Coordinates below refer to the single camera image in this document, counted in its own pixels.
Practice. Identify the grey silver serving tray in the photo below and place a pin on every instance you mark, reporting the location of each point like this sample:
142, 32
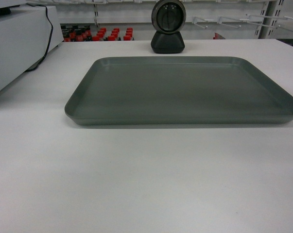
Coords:
177, 90

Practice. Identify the white checkout counter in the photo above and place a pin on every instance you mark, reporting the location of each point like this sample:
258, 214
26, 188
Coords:
58, 177

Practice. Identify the black barcode scanner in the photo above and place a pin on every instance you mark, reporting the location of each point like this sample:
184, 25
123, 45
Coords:
168, 18

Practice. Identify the red cap sauce bottles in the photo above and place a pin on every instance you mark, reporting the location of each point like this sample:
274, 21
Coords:
85, 33

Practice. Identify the white cash drawer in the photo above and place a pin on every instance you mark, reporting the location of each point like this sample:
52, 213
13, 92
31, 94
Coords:
26, 34

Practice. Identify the white slotted shelf upright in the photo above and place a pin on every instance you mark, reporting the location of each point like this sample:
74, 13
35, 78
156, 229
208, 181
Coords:
271, 9

